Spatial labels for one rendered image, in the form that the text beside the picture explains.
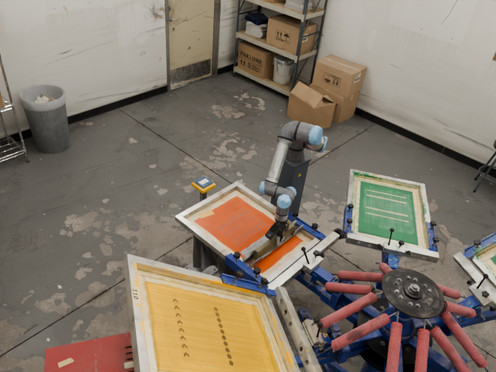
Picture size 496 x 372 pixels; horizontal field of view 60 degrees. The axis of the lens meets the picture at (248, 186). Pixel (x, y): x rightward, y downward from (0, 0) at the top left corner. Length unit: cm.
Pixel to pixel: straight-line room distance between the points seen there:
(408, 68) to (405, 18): 61
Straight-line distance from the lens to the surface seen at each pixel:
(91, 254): 409
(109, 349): 216
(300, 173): 317
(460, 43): 583
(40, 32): 543
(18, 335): 371
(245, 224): 289
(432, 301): 230
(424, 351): 223
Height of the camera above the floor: 291
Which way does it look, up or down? 38 degrees down
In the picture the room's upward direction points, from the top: 6 degrees clockwise
